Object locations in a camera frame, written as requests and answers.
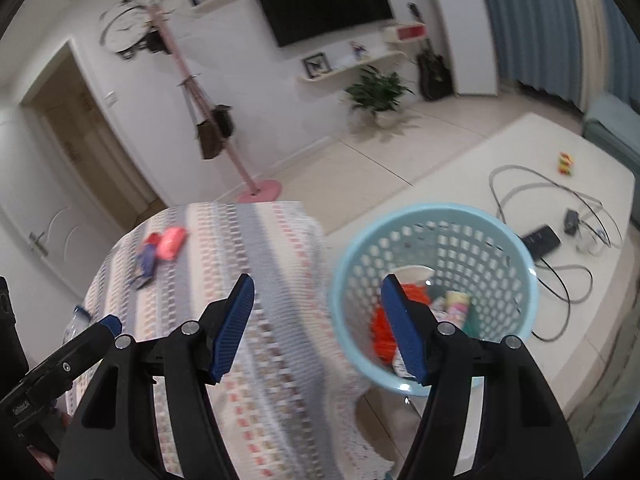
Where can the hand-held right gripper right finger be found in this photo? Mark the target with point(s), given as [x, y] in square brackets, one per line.
[407, 330]

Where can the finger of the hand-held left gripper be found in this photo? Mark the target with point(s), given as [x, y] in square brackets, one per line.
[107, 325]

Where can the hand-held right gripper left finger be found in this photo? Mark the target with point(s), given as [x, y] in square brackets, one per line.
[232, 330]

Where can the clear plastic bottle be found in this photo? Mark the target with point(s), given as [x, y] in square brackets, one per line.
[77, 317]

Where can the orange plastic bag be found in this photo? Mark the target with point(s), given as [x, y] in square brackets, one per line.
[376, 332]

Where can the paper bowl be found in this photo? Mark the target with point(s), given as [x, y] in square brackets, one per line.
[415, 274]

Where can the light blue plastic basket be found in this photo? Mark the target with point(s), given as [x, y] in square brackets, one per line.
[500, 270]

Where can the blue and red wrapper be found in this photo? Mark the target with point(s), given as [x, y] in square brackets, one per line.
[146, 262]

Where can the striped woven tablecloth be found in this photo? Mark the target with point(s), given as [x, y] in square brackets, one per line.
[280, 260]

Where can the pink soft packet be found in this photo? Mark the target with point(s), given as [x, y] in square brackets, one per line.
[171, 242]

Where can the white door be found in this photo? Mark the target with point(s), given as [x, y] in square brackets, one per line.
[40, 210]

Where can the black power bank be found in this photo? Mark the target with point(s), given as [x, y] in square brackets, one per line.
[540, 240]

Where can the brown inner door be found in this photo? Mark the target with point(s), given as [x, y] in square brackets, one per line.
[95, 150]

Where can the brown hanging bag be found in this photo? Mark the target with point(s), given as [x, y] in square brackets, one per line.
[209, 140]

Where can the dark charger adapter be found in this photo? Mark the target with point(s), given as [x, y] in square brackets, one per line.
[572, 221]

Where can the black hanging bag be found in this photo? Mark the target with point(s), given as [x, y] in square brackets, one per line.
[224, 120]

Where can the pink coat rack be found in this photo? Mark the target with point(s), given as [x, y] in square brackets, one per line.
[210, 110]

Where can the colourful puzzle cube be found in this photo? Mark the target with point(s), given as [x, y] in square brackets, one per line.
[565, 162]

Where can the potted green plant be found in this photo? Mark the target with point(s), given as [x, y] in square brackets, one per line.
[380, 92]

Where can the black acoustic guitar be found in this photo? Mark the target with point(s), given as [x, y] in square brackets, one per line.
[435, 75]

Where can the small decorative pot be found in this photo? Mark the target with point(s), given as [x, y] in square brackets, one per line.
[358, 51]

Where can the grey blue sofa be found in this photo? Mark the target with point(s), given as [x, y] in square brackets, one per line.
[610, 120]

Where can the red white drawer shelf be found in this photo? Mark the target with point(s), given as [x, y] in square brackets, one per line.
[407, 32]

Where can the white standing air conditioner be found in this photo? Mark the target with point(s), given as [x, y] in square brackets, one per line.
[465, 30]

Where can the blue beige curtain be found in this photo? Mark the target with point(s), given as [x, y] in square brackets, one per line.
[540, 25]

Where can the white light switch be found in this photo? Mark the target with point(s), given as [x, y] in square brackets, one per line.
[110, 98]

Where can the long white wall shelf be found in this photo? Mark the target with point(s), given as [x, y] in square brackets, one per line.
[350, 69]

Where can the butterfly picture frame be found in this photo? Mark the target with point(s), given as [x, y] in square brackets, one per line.
[316, 65]

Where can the panda wall clock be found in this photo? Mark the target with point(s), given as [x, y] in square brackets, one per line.
[125, 25]

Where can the wall-mounted black television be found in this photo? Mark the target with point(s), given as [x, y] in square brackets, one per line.
[325, 0]

